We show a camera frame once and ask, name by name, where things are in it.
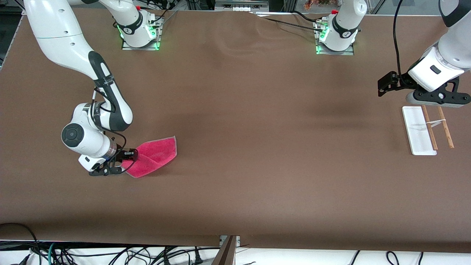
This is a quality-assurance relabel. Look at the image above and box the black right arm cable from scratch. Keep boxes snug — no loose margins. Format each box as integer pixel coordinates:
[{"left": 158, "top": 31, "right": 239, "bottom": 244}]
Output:
[{"left": 92, "top": 86, "right": 139, "bottom": 164}]

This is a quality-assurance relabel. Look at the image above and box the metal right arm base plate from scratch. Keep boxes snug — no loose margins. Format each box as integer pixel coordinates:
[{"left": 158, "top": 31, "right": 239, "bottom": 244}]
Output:
[{"left": 121, "top": 17, "right": 161, "bottom": 51}]

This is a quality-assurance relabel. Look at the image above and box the thin black cable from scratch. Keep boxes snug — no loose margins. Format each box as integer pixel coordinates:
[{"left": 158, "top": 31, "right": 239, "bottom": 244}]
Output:
[
  {"left": 254, "top": 14, "right": 324, "bottom": 32},
  {"left": 293, "top": 10, "right": 326, "bottom": 22}
]

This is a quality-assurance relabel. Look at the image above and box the pink towel with grey edge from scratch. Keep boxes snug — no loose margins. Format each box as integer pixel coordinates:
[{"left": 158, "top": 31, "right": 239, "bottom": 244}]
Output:
[{"left": 121, "top": 136, "right": 177, "bottom": 179}]

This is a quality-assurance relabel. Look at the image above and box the thick black floor cable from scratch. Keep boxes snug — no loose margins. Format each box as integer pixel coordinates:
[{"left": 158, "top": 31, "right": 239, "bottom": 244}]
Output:
[{"left": 0, "top": 223, "right": 42, "bottom": 265}]

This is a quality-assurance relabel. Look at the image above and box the brown table cover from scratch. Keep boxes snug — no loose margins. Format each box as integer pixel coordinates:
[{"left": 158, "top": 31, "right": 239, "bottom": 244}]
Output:
[{"left": 0, "top": 7, "right": 471, "bottom": 254}]

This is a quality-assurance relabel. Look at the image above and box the orange red clutter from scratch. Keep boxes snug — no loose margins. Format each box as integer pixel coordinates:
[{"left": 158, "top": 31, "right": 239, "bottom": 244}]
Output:
[{"left": 304, "top": 0, "right": 342, "bottom": 10}]

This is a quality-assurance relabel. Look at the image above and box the white rack with wooden rods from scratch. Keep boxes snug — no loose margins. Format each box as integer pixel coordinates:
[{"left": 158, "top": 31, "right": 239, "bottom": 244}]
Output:
[{"left": 402, "top": 106, "right": 455, "bottom": 156}]

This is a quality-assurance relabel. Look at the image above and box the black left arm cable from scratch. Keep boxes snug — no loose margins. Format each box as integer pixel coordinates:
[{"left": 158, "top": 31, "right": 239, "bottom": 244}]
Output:
[{"left": 393, "top": 0, "right": 412, "bottom": 87}]

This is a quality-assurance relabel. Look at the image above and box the wooden post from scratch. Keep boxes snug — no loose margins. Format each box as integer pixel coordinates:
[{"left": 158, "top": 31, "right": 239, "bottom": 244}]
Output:
[{"left": 213, "top": 236, "right": 237, "bottom": 265}]

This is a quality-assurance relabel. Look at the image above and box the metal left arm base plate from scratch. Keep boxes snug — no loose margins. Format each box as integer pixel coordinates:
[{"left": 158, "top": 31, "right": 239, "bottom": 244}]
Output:
[{"left": 316, "top": 20, "right": 354, "bottom": 56}]

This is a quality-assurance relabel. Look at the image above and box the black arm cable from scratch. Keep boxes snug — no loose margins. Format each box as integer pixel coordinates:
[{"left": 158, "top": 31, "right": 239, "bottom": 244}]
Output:
[
  {"left": 92, "top": 86, "right": 139, "bottom": 164},
  {"left": 393, "top": 0, "right": 412, "bottom": 87}
]

